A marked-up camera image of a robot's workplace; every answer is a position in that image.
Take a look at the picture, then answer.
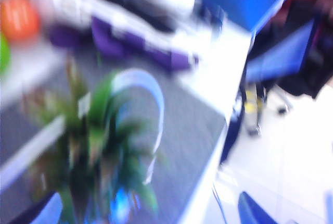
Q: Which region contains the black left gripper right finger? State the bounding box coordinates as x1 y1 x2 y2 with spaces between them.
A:
238 190 278 224

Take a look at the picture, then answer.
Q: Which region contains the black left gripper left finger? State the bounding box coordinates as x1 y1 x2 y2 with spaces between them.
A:
32 192 63 224

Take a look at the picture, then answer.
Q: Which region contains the orange toy pineapple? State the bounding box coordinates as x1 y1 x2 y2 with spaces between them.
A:
25 52 167 224

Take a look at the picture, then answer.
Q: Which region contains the gray fabric laptop bag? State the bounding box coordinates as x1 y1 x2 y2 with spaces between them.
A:
0 52 227 224

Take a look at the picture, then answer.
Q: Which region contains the blue office chair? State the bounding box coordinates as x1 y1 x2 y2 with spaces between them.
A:
244 18 317 136

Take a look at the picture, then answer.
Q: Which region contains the green toy apple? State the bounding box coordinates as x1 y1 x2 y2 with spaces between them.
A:
0 35 11 75

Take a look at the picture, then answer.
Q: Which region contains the purple white box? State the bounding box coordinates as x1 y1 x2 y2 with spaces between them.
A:
49 17 200 71

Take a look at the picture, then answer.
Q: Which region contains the orange red toy apple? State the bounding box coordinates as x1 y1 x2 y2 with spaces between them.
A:
0 0 42 43

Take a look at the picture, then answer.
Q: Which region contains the white curved cable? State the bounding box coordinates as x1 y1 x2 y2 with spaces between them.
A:
111 69 166 185

